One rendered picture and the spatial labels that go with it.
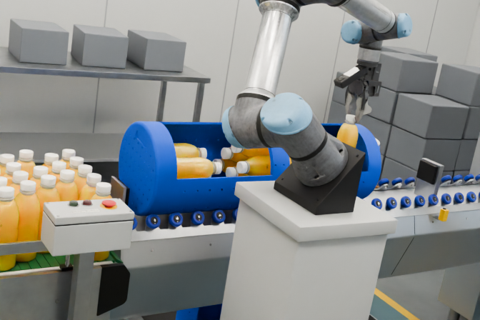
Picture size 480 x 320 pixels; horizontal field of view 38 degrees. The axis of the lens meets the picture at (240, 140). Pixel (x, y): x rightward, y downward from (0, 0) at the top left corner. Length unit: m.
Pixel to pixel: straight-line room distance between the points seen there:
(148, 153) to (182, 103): 3.89
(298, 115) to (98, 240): 0.58
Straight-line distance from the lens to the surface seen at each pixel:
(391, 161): 5.59
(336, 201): 1.80
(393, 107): 5.59
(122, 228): 1.75
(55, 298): 1.90
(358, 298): 1.92
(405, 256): 2.80
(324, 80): 6.61
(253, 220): 1.87
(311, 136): 1.72
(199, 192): 2.05
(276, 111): 1.71
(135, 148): 2.09
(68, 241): 1.71
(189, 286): 2.23
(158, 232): 2.08
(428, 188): 2.88
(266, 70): 1.85
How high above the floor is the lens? 1.74
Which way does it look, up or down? 15 degrees down
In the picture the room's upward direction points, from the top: 9 degrees clockwise
